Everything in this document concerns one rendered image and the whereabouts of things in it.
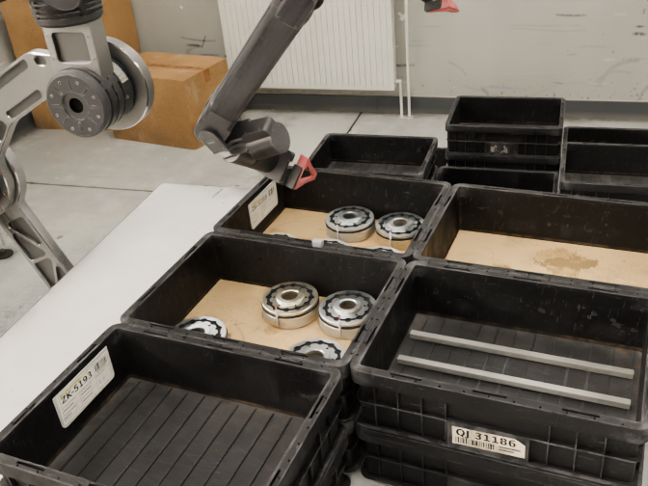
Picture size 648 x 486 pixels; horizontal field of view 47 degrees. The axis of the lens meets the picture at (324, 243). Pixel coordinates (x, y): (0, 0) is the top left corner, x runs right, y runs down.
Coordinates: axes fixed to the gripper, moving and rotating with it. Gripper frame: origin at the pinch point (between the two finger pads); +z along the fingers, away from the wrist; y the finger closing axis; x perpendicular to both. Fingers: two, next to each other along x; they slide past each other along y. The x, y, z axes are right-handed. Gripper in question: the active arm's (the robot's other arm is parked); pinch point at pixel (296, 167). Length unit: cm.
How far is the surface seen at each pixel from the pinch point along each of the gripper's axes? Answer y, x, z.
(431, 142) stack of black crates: 36, -17, 105
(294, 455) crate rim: -53, 27, -43
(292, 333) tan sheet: -26.4, 24.2, -15.2
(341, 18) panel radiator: 178, -60, 202
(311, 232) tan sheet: -4.4, 11.8, 8.1
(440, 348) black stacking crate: -48, 15, -6
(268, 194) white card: 6.8, 8.4, 3.3
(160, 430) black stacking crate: -28, 40, -39
